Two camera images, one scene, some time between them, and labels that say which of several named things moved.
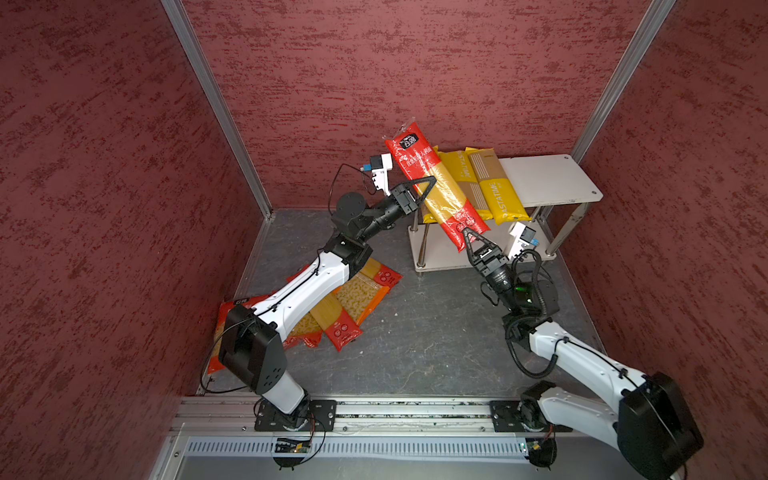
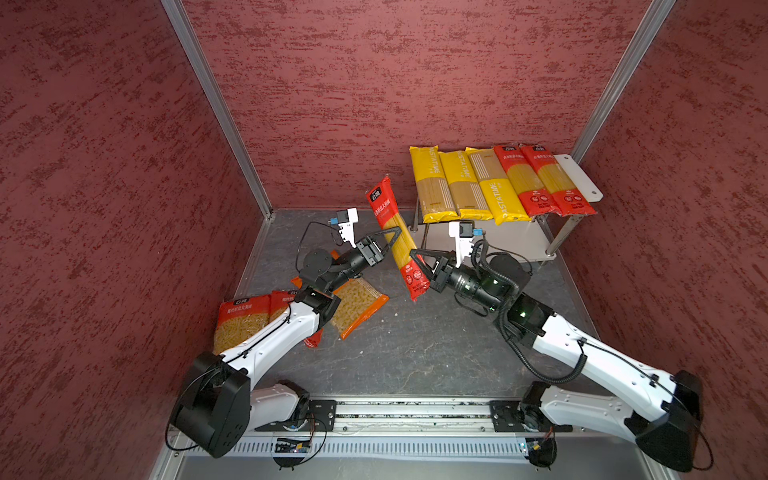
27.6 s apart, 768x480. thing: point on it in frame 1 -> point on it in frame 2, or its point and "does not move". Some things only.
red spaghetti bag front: [333, 320] -> [562, 191]
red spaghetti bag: [448, 203] -> [531, 189]
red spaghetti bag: [380, 274] -> [411, 274]
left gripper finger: [427, 179] -> [381, 236]
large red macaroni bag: [224, 309] does not move
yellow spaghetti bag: [461, 168] does not move
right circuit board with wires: [543, 453] does not move
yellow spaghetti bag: [495, 185] does not move
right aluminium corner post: [650, 25] does not move
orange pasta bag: [360, 297] does not move
